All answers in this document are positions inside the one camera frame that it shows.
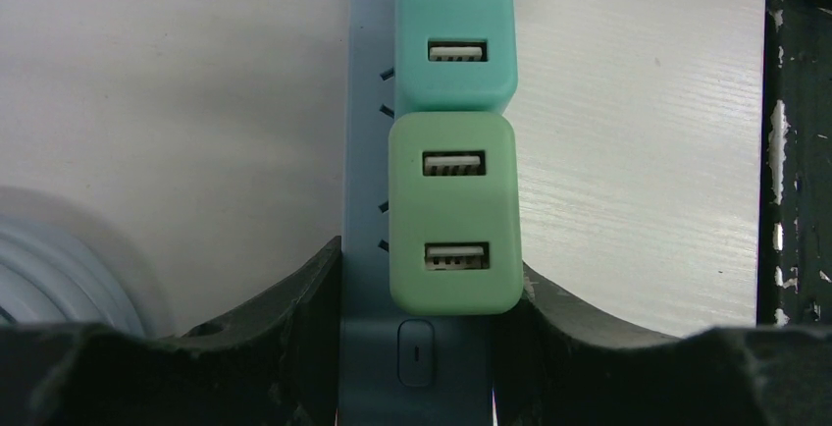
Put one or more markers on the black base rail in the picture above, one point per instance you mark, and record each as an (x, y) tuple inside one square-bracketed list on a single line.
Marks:
[(794, 240)]

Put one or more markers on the light blue power strip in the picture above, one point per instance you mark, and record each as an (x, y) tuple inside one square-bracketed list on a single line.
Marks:
[(394, 368)]

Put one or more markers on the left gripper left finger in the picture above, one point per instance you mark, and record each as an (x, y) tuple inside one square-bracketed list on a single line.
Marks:
[(271, 361)]

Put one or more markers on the green adapter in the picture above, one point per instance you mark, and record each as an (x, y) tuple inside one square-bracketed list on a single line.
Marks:
[(454, 221)]

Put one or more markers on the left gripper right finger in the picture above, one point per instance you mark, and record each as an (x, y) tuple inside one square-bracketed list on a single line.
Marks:
[(558, 360)]

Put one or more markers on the teal adapter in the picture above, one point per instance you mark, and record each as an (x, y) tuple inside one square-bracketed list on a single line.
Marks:
[(454, 55)]

